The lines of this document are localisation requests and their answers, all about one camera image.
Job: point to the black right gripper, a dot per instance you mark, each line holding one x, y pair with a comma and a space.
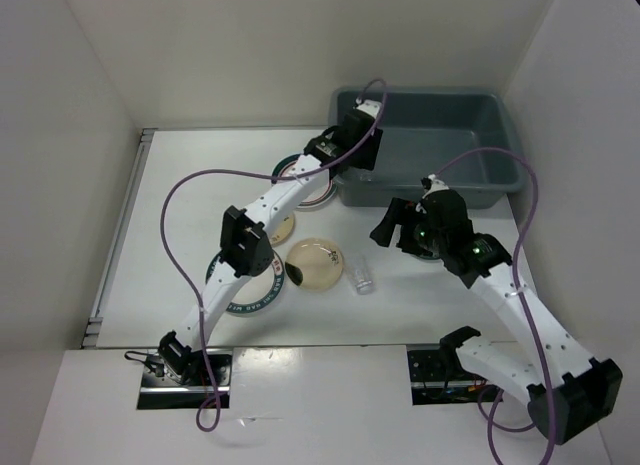
399, 211

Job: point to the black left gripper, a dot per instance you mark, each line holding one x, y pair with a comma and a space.
367, 161

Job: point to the clear plastic cup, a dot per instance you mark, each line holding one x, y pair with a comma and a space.
359, 274

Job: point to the white plate red teal rim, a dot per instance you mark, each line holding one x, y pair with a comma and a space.
319, 198

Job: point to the cream plate black spot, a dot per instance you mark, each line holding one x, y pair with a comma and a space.
314, 264

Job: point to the cream plate small motifs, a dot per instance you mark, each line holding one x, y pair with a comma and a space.
283, 231

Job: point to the white plate dark green rim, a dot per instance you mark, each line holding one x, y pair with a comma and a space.
260, 292

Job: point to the blue green patterned plate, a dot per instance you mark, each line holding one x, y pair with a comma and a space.
428, 256

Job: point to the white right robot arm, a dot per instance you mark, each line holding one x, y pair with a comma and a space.
564, 387

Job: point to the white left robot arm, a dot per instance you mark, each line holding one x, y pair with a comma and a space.
245, 248

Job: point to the grey plastic bin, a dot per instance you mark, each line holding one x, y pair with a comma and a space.
465, 135

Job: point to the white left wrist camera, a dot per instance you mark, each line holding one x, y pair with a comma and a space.
369, 107

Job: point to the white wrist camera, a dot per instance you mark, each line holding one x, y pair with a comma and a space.
369, 107
432, 184

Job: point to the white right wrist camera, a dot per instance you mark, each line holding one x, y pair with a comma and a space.
432, 184

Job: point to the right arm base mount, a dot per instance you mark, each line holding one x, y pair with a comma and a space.
432, 384

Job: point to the aluminium table edge rail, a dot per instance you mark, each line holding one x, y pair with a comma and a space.
95, 320

